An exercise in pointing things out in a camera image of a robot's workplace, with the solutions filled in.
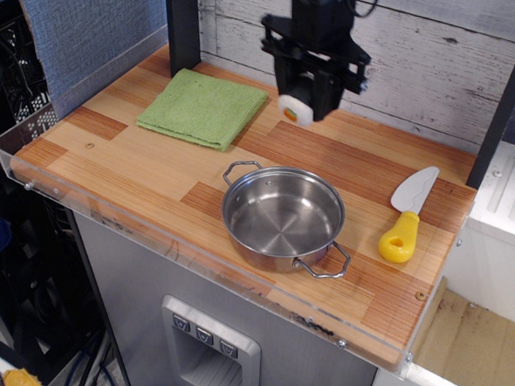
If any yellow handled toy knife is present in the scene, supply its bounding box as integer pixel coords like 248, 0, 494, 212
378, 166, 440, 264

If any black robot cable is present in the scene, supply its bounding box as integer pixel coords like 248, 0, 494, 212
340, 0, 381, 21

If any green folded cloth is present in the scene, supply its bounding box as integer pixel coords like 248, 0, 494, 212
137, 69, 268, 151

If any dark vertical post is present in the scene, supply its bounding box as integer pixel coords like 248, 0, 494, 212
466, 65, 515, 189
165, 0, 201, 77

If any dark right vertical post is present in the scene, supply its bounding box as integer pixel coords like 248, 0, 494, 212
466, 65, 515, 189

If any white toy sink unit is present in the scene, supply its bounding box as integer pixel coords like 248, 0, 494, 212
443, 142, 515, 321

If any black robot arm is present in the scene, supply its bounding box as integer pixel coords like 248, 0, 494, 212
261, 0, 372, 127

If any silver toy fridge dispenser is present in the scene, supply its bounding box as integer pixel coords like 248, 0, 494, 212
161, 295, 262, 386

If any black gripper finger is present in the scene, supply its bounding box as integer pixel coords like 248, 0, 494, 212
310, 72, 345, 122
273, 55, 306, 97

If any dark left vertical post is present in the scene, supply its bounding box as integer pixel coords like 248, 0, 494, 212
165, 0, 201, 77

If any blue fabric panel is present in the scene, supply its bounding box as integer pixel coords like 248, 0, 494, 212
19, 0, 168, 118

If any stainless steel pot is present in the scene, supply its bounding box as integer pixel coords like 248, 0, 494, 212
221, 161, 352, 279

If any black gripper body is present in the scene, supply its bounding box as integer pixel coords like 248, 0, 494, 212
261, 0, 371, 94

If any plush sushi roll toy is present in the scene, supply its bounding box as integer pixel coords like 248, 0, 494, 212
278, 73, 314, 127

